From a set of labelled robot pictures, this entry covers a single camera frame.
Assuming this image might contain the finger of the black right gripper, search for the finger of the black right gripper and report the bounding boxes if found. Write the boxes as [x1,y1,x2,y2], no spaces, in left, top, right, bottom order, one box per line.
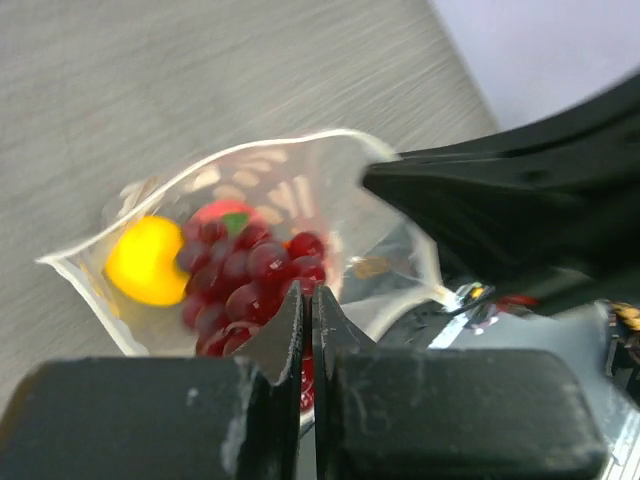
[362,77,639,315]

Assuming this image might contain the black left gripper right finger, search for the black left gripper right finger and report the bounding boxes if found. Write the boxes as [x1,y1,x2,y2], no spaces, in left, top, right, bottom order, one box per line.
[310,287,608,479]

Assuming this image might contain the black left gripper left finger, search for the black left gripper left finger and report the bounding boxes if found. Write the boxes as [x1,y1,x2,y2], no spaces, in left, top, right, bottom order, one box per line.
[1,285,304,479]

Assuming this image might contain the purple fake grape bunch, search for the purple fake grape bunch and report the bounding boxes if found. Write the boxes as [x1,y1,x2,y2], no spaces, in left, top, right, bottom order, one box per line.
[174,219,329,414]

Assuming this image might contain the clear zip top bag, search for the clear zip top bag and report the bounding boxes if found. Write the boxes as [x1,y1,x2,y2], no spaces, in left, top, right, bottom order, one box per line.
[40,129,457,357]

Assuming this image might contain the yellow fake lemon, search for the yellow fake lemon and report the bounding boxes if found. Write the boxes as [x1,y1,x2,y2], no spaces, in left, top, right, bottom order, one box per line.
[105,216,189,307]

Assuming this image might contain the pink fake peach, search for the pink fake peach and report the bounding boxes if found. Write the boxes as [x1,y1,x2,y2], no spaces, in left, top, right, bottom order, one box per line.
[191,199,265,236]

